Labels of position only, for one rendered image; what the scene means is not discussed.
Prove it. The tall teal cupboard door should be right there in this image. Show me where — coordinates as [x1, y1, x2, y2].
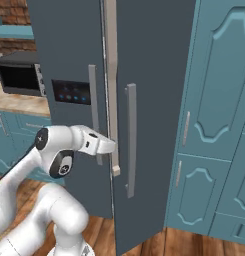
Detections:
[177, 0, 245, 162]

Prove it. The dark drawer handle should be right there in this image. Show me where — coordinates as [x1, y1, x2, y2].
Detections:
[234, 223, 245, 239]

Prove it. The teal wall cupboard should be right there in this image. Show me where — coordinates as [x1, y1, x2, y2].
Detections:
[0, 24, 35, 41]

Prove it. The long grey fridge door handle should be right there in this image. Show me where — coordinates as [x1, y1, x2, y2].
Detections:
[124, 82, 138, 200]

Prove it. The long silver cupboard handle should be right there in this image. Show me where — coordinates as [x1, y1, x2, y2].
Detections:
[181, 110, 192, 148]

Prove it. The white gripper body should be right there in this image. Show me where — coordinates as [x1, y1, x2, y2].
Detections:
[94, 133, 117, 157]

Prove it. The short grey fridge door handle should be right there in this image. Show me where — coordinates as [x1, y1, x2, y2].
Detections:
[87, 64, 104, 167]

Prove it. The beige fridge inner frame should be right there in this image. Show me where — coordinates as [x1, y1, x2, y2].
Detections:
[103, 0, 122, 178]

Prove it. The plain dark grey fridge door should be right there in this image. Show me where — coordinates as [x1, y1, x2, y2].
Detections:
[111, 0, 197, 256]

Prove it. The teal drawer front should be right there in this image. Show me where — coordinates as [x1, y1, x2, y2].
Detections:
[208, 212, 245, 248]

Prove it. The small teal cupboard door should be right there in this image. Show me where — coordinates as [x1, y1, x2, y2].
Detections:
[164, 153, 232, 236]

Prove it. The black microwave oven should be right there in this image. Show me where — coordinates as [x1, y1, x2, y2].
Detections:
[0, 49, 48, 98]

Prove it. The short silver cupboard handle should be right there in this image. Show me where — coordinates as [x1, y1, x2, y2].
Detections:
[174, 160, 183, 189]

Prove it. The dark grey fridge door with screen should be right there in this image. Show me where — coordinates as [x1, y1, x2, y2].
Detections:
[26, 0, 114, 220]

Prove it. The teal base cupboard run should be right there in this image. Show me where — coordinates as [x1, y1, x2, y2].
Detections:
[0, 109, 66, 187]

